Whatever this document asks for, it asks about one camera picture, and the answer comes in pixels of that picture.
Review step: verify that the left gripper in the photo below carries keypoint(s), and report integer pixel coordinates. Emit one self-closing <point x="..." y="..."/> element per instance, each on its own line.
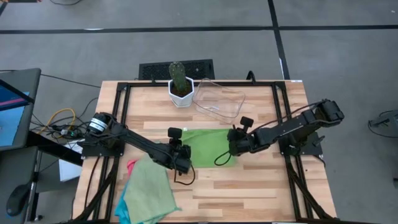
<point x="182" y="158"/>

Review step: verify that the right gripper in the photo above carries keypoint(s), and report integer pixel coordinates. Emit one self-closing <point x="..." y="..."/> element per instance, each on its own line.
<point x="239" y="143"/>

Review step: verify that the bright green microfiber towel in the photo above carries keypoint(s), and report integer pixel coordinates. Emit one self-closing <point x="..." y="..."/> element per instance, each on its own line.
<point x="208" y="149"/>

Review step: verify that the pale green microfiber towel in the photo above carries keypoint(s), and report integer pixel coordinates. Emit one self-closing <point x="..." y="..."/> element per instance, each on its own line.
<point x="149" y="193"/>

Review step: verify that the teal blue microfiber towel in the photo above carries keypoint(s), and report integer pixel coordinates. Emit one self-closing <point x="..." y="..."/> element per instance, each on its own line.
<point x="122" y="211"/>

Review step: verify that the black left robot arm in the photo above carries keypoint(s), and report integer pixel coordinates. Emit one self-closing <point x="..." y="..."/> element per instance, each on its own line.
<point x="140" y="143"/>

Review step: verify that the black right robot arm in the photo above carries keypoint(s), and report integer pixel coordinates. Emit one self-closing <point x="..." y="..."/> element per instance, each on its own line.
<point x="295" y="124"/>

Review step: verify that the pink microfiber towel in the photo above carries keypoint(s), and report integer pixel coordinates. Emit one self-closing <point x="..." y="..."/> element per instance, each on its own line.
<point x="132" y="166"/>

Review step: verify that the clear plastic bin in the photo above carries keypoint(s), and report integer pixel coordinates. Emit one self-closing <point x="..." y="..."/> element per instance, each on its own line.
<point x="217" y="102"/>

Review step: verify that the white hexagonal plant pot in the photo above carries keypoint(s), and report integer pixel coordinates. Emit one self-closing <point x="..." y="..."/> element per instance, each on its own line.
<point x="182" y="101"/>

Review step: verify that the green cactus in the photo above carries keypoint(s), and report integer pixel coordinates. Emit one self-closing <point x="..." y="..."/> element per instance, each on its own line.
<point x="178" y="76"/>

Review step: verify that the black keyboard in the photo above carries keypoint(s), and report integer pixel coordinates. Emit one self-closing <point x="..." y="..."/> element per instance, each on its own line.
<point x="158" y="70"/>

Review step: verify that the white paper sheet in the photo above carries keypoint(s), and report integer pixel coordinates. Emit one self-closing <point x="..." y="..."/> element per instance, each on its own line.
<point x="70" y="169"/>

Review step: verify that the dark grey desk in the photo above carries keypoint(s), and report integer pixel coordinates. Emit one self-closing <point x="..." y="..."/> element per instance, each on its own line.
<point x="15" y="168"/>

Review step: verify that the black computer mouse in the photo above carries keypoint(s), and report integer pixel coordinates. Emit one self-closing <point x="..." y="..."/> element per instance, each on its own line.
<point x="17" y="199"/>

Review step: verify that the computer monitor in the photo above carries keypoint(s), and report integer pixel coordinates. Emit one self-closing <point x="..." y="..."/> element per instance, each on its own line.
<point x="12" y="124"/>

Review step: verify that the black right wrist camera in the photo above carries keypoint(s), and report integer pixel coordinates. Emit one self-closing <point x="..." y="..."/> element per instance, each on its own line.
<point x="246" y="122"/>

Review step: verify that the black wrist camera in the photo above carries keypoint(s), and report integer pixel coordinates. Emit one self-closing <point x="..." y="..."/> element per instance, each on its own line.
<point x="246" y="122"/>
<point x="175" y="133"/>

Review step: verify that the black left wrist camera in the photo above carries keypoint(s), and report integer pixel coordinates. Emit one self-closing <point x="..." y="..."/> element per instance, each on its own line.
<point x="175" y="133"/>

